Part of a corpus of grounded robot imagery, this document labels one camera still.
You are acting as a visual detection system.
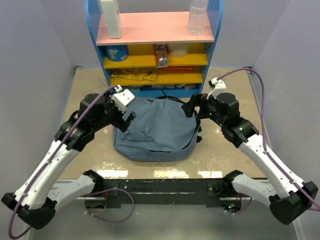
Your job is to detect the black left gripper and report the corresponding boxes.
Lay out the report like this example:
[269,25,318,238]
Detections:
[93,88,137,131]

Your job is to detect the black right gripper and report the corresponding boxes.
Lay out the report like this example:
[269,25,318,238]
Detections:
[181,92,227,127]

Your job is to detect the blue-grey fabric backpack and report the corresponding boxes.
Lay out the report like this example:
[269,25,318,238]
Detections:
[113,96,202,162]

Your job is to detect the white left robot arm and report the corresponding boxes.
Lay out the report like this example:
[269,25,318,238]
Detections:
[1,89,136,230]

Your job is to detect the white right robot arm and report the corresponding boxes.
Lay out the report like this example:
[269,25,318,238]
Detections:
[181,93,318,225]

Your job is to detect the yellow chips bag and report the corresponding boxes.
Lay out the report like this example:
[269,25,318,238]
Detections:
[110,67,157,82]

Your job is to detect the white items on bottom shelf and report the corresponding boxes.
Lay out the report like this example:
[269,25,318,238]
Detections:
[129,83,198,91]

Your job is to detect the flat red box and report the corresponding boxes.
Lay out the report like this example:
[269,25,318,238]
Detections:
[162,66,194,71]

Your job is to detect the blue cylindrical snack can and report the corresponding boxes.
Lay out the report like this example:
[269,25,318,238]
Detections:
[105,45,129,62]

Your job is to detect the translucent white plastic cup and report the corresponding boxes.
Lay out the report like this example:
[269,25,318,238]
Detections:
[166,43,189,58]

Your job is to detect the blue wooden shelf unit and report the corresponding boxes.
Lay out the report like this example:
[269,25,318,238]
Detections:
[84,0,223,98]

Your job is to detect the red and silver snack box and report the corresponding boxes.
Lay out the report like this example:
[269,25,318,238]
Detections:
[154,44,169,68]

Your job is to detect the clear plastic water bottle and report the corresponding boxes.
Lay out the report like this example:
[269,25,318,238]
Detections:
[187,0,209,36]

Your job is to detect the white rectangular bottle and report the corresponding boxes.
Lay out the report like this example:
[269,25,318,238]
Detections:
[100,0,122,39]

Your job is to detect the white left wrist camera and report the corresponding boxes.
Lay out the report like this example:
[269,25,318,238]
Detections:
[111,89,135,113]

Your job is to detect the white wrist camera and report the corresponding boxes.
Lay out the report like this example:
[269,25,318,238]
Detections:
[111,89,135,113]
[206,77,226,100]

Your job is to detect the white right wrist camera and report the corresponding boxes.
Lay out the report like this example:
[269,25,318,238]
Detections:
[206,77,226,100]

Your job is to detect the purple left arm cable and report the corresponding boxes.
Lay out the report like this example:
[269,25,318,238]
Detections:
[7,85,136,239]

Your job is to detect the aluminium front frame rail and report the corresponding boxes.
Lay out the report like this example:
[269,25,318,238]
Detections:
[30,177,296,201]

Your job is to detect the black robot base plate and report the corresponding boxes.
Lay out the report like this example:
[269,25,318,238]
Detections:
[93,178,238,208]

